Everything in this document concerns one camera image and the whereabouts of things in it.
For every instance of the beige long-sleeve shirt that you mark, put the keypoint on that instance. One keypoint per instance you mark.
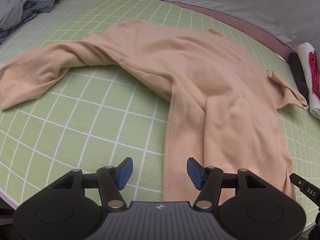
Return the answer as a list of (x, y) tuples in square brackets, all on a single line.
[(223, 104)]

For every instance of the blue denim jeans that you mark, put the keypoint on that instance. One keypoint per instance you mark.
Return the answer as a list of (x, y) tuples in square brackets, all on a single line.
[(28, 15)]

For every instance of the folded red checked garment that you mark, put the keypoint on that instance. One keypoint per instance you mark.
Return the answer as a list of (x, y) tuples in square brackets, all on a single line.
[(314, 72)]

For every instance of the green grid cutting mat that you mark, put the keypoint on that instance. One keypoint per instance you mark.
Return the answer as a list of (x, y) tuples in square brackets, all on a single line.
[(97, 116)]

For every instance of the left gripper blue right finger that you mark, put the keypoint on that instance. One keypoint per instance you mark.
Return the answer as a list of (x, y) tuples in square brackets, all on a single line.
[(208, 181)]

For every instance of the folded white garment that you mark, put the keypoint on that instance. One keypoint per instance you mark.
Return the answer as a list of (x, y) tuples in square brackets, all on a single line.
[(303, 51)]

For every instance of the folded black garment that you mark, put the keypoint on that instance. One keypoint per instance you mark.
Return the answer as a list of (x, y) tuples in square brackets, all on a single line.
[(298, 75)]

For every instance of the grey hoodie sweatshirt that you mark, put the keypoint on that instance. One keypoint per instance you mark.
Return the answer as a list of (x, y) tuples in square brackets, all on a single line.
[(11, 13)]

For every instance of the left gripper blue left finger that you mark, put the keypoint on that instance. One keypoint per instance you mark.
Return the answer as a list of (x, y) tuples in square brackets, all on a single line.
[(113, 179)]

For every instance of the blue plaid checked shirt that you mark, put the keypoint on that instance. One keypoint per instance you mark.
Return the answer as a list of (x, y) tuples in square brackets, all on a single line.
[(44, 6)]

